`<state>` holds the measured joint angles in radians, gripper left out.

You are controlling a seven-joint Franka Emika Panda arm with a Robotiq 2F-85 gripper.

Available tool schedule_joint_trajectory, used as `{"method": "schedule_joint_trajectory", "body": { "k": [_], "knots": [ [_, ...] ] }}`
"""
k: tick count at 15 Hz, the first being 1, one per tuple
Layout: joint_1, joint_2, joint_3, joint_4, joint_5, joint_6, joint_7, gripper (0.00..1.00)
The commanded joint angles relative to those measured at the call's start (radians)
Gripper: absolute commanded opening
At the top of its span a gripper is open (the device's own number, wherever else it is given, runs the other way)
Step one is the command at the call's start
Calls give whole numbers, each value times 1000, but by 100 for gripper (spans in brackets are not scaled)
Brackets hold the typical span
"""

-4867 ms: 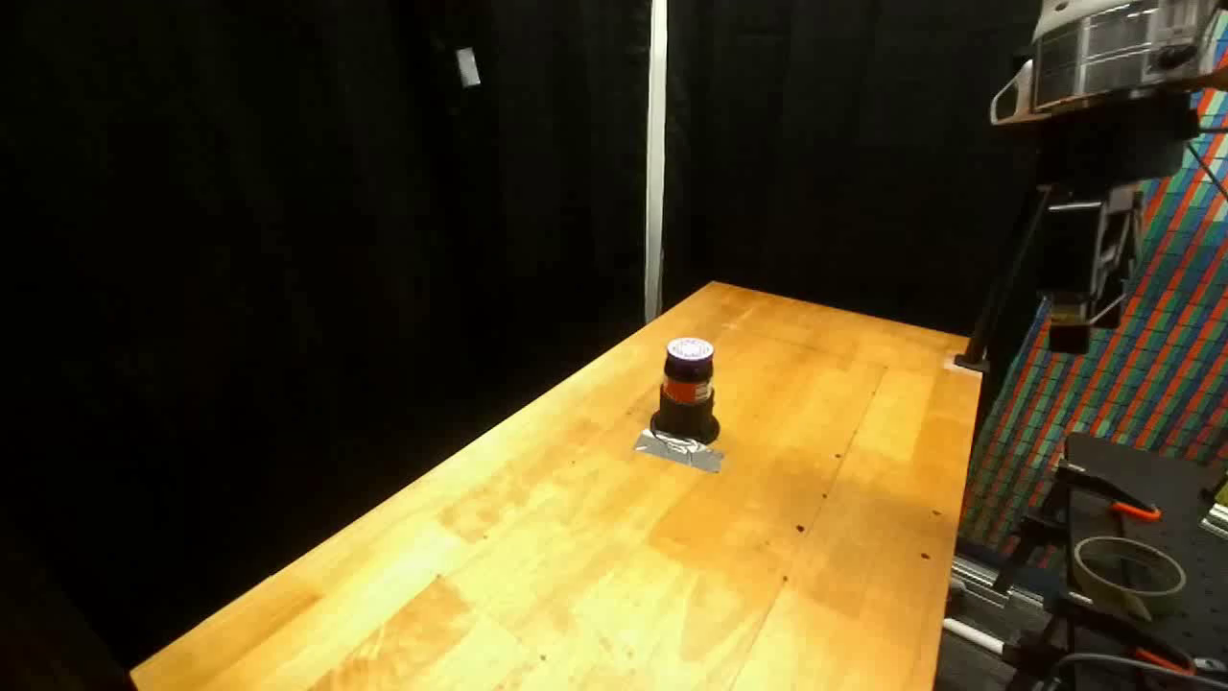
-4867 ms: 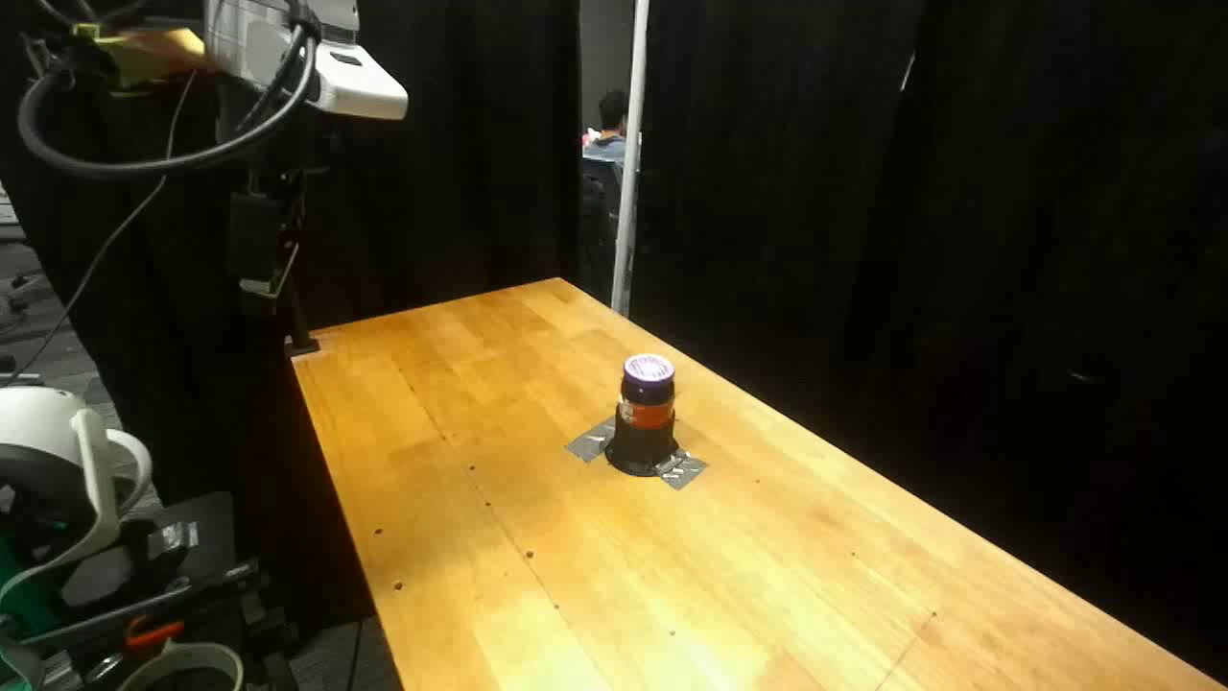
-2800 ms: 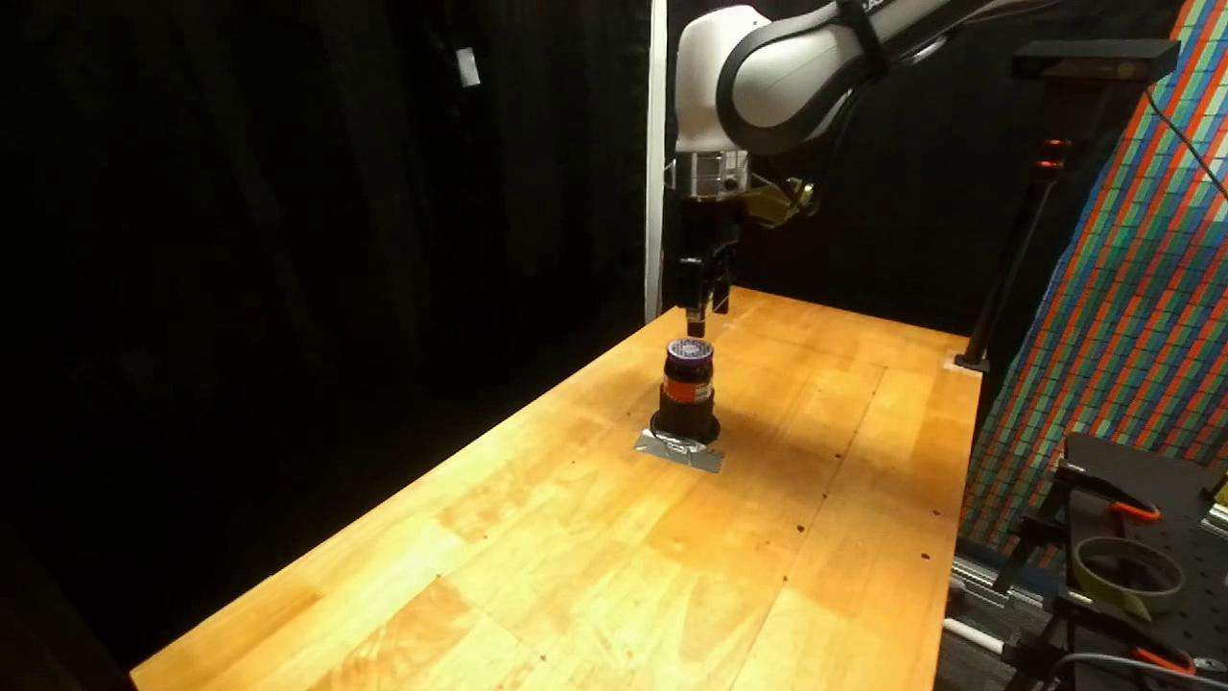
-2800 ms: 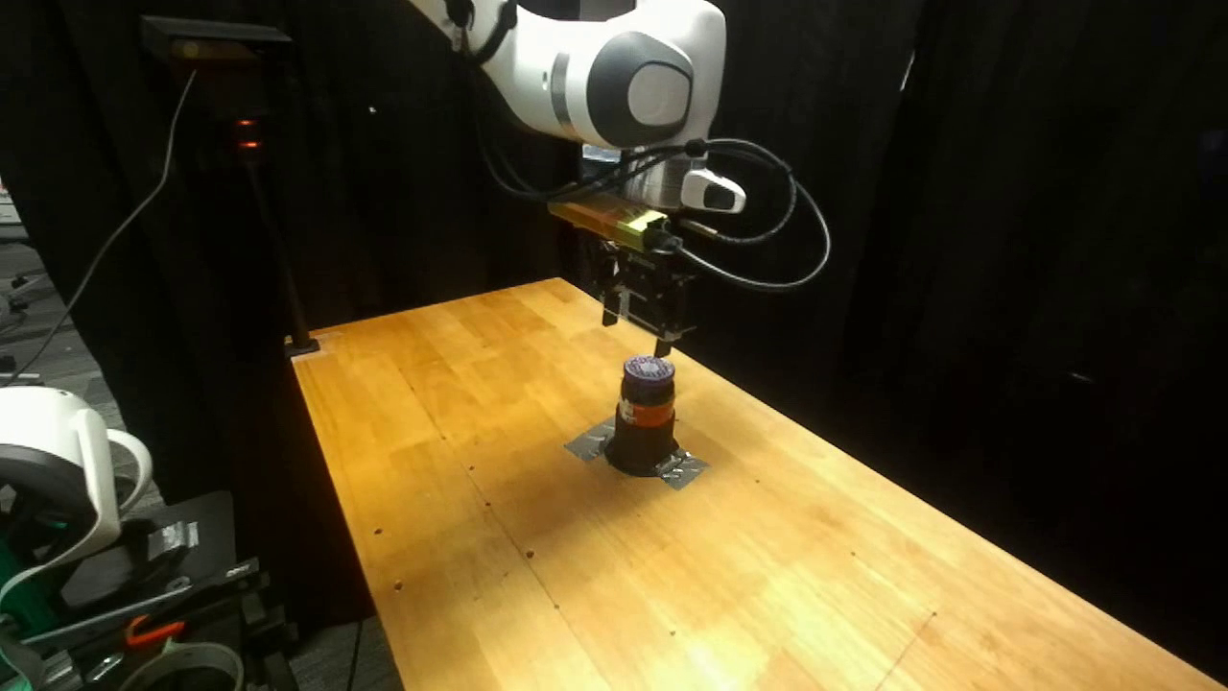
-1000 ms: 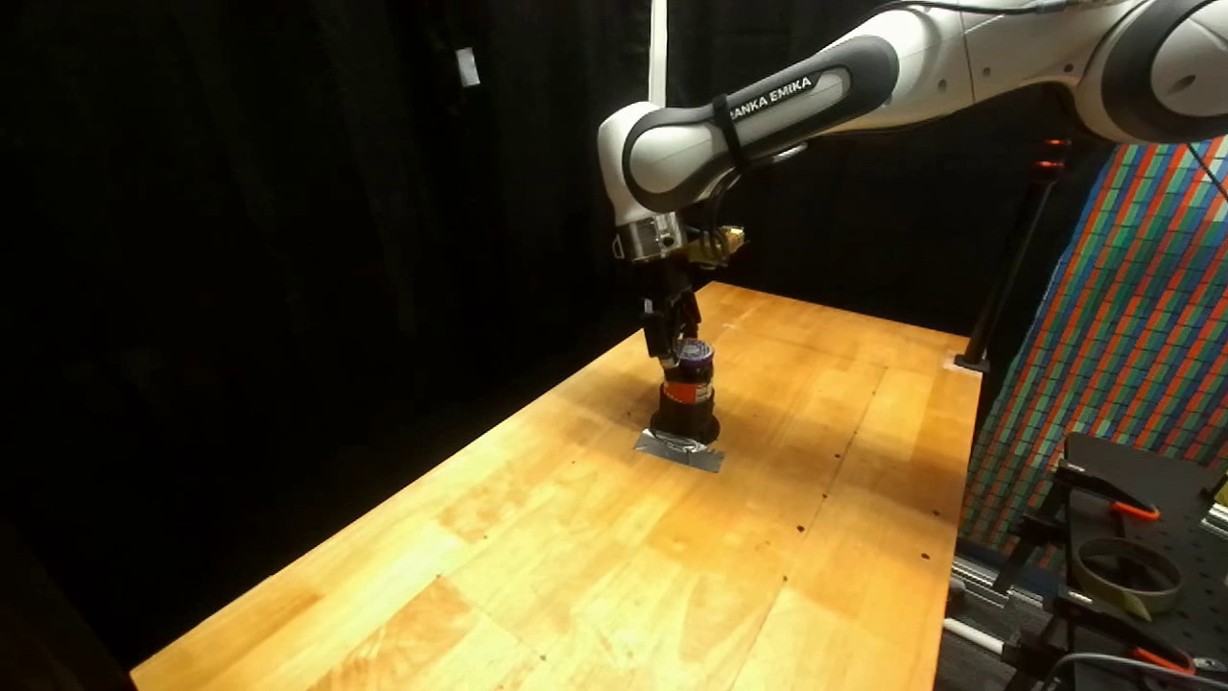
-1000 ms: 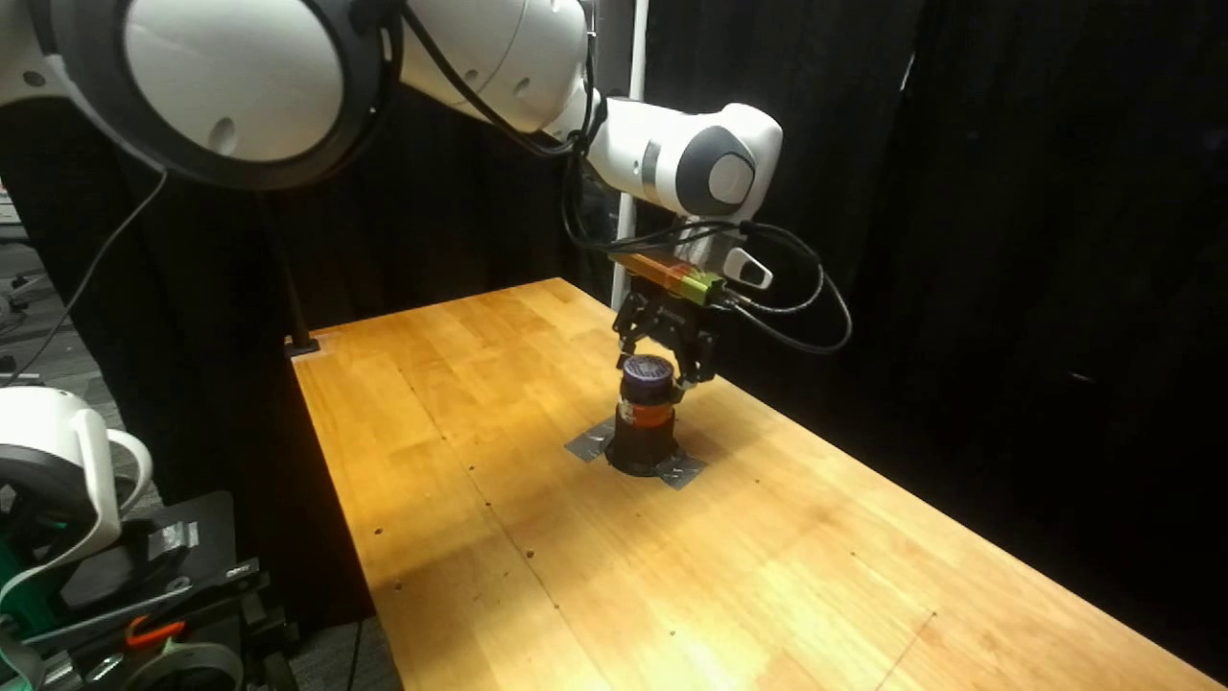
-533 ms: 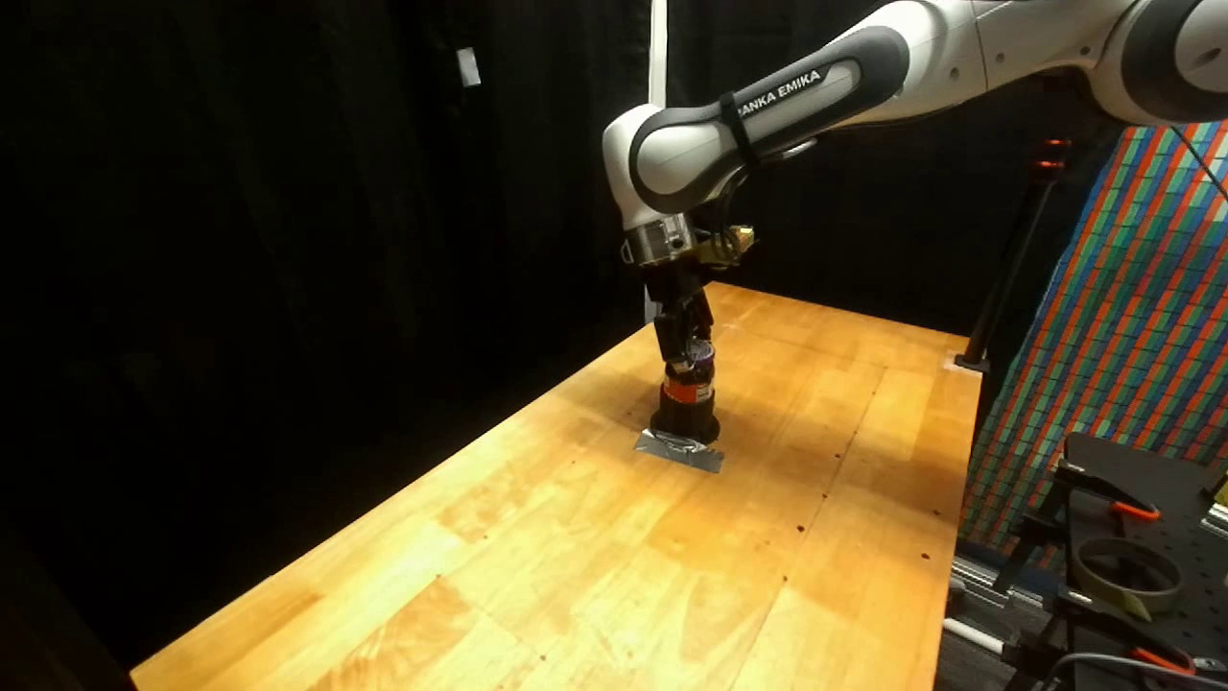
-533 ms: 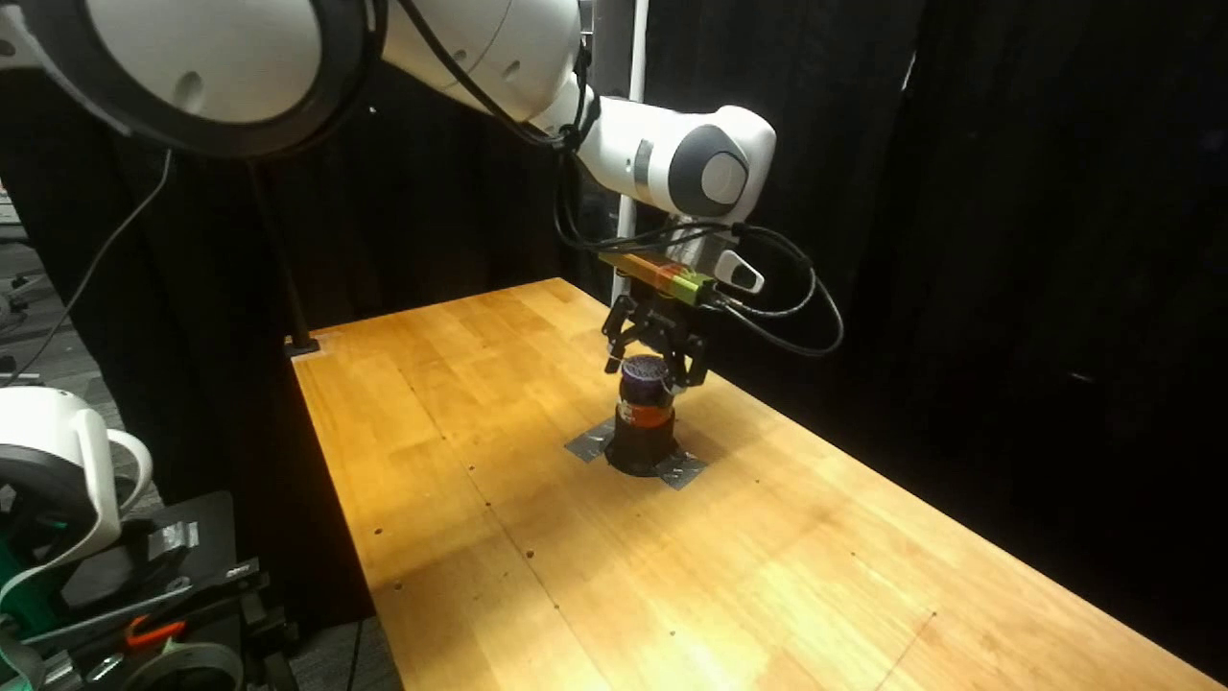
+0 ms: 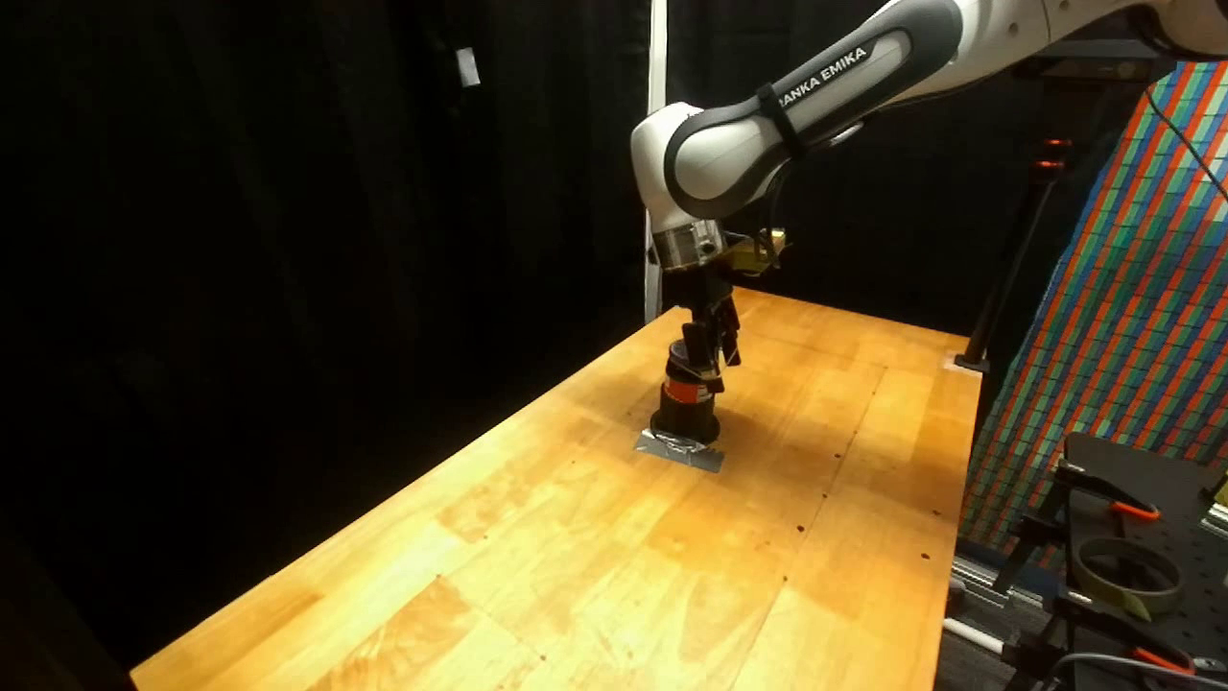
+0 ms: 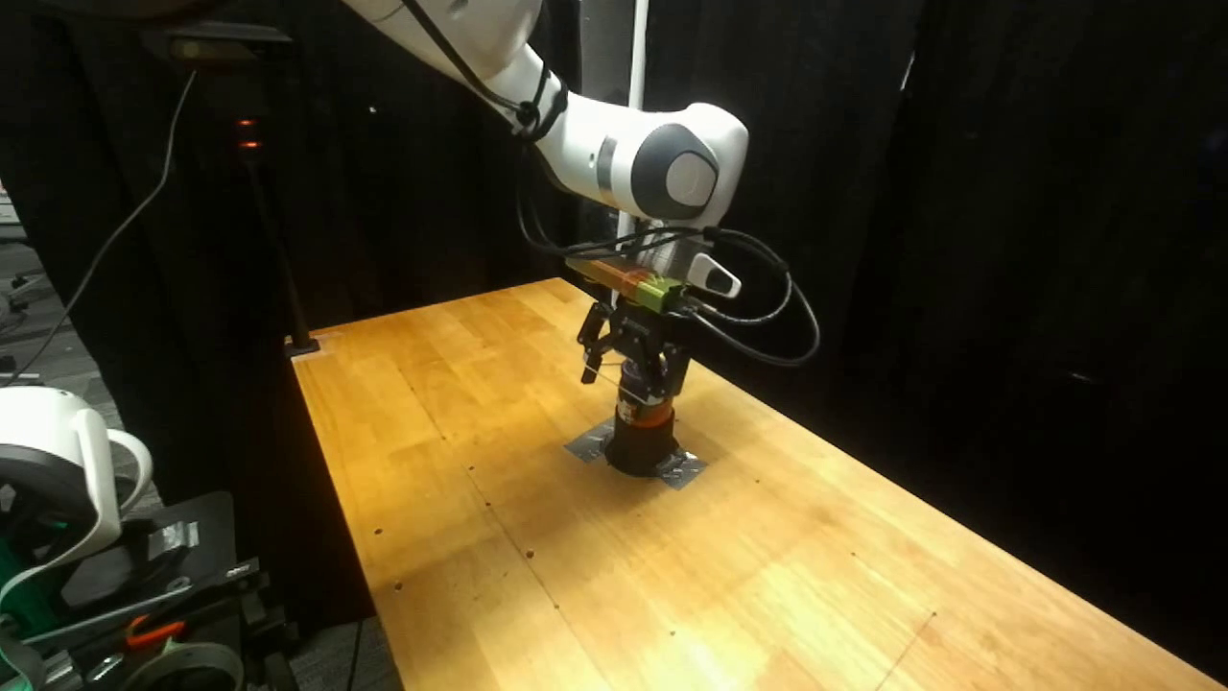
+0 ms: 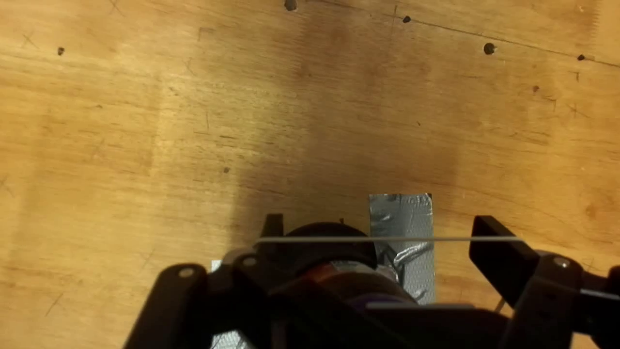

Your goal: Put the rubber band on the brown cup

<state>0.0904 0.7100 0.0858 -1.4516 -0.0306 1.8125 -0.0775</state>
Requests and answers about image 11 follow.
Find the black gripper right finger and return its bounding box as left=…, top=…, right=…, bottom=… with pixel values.
left=467, top=212, right=620, bottom=349

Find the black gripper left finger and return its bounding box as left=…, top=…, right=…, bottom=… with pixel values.
left=122, top=211, right=287, bottom=349

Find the thin grey rubber band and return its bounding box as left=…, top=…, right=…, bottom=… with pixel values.
left=252, top=234, right=523, bottom=245

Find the purple rubber band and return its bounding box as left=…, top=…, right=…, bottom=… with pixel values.
left=341, top=288, right=423, bottom=311

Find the orange rubber band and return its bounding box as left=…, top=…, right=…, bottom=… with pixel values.
left=306, top=257, right=384, bottom=286

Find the small grey base plate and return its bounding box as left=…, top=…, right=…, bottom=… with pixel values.
left=366, top=189, right=436, bottom=306

